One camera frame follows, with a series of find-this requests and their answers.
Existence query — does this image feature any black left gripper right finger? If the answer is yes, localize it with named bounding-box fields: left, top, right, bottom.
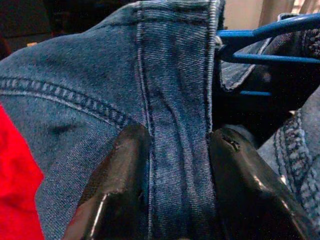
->
left=209, top=127, right=320, bottom=240

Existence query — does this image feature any blue denim garment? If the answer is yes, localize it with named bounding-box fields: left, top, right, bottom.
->
left=0, top=0, right=320, bottom=240

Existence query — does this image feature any blue clothes hanger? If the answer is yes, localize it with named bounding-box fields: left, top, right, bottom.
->
left=216, top=12, right=320, bottom=97

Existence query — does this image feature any red garment white trim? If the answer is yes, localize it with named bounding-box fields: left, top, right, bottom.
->
left=0, top=102, right=46, bottom=240

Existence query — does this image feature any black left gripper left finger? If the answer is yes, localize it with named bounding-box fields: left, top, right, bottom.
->
left=62, top=124, right=152, bottom=240

